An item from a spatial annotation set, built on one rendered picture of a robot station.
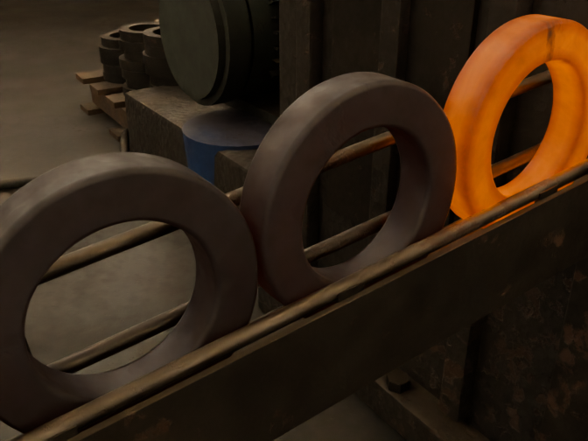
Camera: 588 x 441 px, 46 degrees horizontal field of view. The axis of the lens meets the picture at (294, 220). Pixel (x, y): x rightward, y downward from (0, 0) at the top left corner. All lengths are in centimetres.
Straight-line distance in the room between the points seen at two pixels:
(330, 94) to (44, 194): 19
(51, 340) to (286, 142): 116
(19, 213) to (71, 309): 125
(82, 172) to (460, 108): 29
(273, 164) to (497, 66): 20
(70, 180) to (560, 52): 39
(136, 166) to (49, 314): 125
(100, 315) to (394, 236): 111
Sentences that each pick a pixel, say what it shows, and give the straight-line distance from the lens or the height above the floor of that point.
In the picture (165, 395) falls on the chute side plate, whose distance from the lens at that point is 44.
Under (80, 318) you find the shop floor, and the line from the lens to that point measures 159.
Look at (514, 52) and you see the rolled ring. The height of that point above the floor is 75.
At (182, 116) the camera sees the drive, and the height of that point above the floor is 25.
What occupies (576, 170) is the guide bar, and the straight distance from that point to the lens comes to 64.
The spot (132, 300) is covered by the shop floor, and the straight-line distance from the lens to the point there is 162.
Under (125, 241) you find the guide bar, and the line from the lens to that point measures 48.
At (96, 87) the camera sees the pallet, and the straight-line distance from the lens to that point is 272.
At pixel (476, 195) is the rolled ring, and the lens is 57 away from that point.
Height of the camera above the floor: 87
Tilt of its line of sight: 27 degrees down
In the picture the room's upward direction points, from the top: straight up
